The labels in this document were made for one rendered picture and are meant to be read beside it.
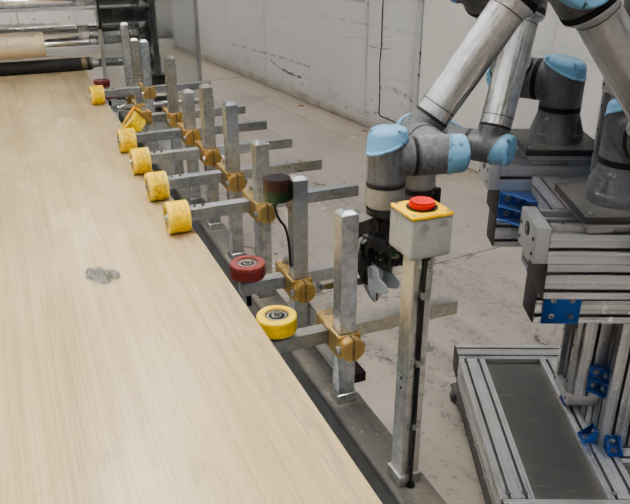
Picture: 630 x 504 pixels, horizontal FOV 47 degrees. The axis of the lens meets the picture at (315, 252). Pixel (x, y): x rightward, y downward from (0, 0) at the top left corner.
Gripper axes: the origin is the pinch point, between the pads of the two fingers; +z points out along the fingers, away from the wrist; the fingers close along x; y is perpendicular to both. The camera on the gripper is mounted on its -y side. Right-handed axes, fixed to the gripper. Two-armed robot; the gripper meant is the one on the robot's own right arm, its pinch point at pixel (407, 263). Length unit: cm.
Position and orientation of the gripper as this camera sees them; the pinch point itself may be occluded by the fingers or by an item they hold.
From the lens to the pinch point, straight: 182.5
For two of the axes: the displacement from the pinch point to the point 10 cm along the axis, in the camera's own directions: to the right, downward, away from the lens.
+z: 0.0, 9.1, 4.2
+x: -3.9, -3.9, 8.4
